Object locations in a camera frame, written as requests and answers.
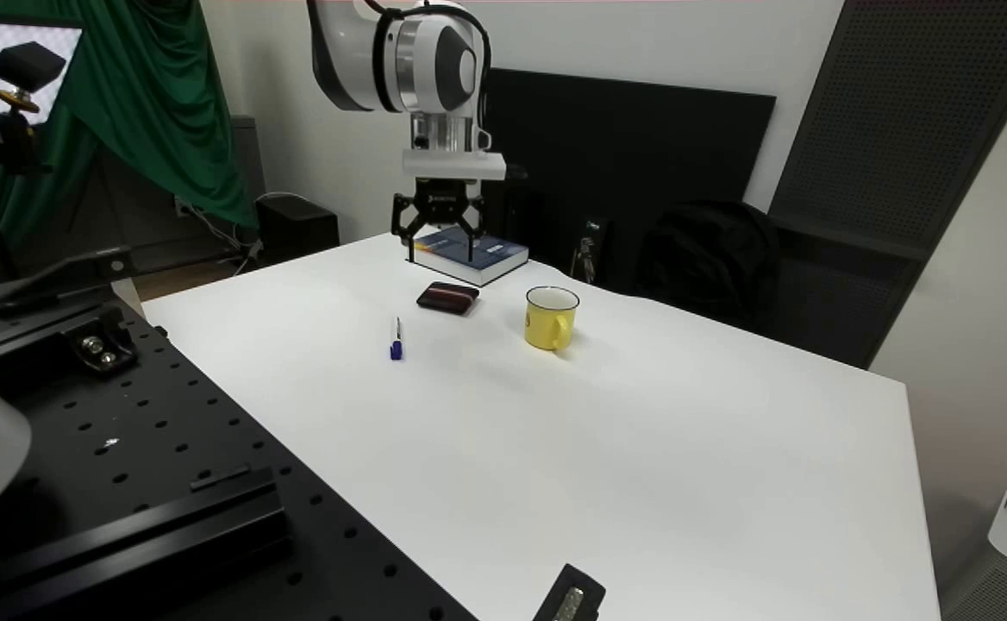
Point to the small black case red stripe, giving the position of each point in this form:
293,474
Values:
450,297

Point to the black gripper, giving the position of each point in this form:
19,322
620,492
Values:
444,200

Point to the white marker with blue cap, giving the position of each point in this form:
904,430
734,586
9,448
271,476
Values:
395,348

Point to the black perforated breadboard table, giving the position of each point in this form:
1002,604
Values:
126,459

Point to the blue hardcover book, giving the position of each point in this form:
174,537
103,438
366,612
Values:
497,262

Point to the small metal mount block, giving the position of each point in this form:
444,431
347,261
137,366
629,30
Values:
104,348

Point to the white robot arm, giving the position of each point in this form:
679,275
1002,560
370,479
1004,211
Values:
411,57

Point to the black camera on stand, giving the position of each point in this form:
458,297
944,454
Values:
25,62

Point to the black speaker box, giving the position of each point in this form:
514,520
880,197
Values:
300,226

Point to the black metal bracket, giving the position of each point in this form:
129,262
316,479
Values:
62,282

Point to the yellow enamel mug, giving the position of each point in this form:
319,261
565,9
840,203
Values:
551,330

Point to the black remote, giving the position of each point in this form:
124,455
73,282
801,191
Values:
567,594

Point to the black partition panel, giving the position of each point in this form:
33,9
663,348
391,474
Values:
643,140
904,140

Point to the green curtain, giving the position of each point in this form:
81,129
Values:
147,92

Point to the black office chair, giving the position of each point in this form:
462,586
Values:
712,261

